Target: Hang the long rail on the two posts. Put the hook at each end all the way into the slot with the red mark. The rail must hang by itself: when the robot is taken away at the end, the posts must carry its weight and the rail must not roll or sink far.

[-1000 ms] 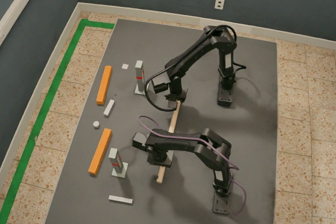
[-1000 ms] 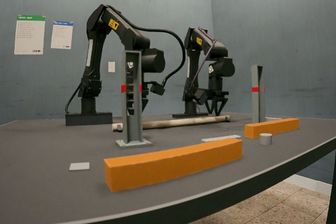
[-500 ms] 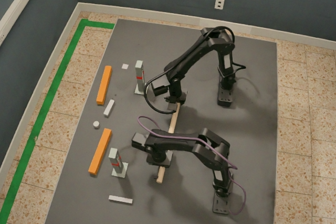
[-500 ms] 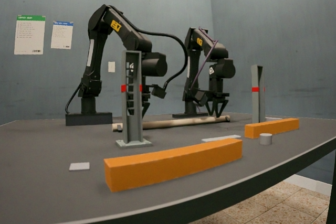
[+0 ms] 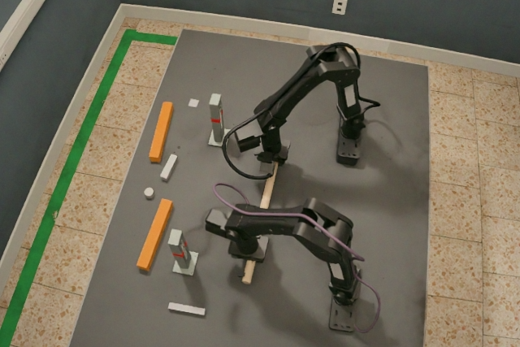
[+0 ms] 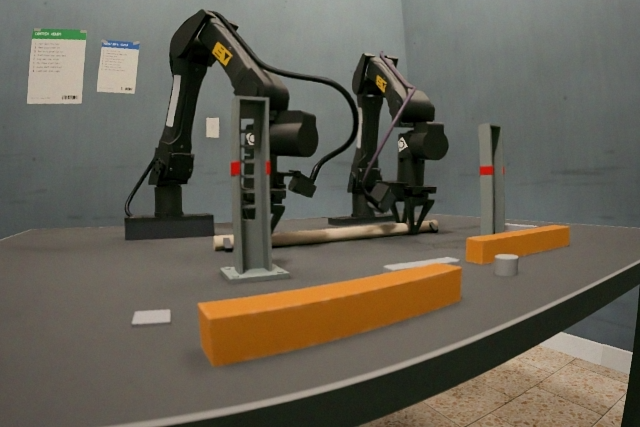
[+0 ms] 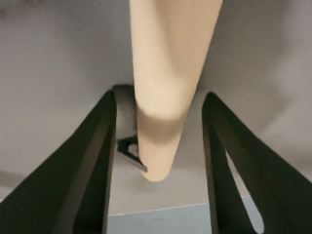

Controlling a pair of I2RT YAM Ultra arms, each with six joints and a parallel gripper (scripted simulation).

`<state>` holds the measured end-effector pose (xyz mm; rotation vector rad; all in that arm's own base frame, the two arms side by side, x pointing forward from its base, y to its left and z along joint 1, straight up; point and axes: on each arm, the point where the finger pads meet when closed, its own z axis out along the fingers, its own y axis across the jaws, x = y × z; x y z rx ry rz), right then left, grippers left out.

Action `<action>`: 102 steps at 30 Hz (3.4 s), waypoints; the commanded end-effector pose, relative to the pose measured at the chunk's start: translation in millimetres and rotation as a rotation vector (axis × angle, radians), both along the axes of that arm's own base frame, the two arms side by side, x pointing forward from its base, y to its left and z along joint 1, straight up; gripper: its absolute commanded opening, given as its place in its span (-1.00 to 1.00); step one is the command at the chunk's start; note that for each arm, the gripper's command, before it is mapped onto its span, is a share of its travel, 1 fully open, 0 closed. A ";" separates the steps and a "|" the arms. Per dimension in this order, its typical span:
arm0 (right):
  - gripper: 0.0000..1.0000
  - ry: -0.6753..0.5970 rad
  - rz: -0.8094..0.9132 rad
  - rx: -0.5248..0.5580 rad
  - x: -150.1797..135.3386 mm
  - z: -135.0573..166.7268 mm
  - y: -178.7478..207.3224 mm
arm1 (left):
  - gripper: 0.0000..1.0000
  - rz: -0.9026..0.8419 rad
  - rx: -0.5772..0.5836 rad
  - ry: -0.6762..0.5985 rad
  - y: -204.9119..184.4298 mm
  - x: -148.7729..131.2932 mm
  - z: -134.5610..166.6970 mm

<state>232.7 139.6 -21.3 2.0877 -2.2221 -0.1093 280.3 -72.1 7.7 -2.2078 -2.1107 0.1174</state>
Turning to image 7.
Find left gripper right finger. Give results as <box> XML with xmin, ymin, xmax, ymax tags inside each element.
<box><xmin>201</xmin><ymin>92</ymin><xmax>312</xmax><ymax>234</ymax></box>

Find long beige rail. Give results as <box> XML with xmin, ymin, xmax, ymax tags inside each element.
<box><xmin>116</xmin><ymin>0</ymin><xmax>223</xmax><ymax>182</ymax></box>

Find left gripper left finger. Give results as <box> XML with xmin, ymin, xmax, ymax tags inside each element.
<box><xmin>0</xmin><ymin>90</ymin><xmax>117</xmax><ymax>234</ymax></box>

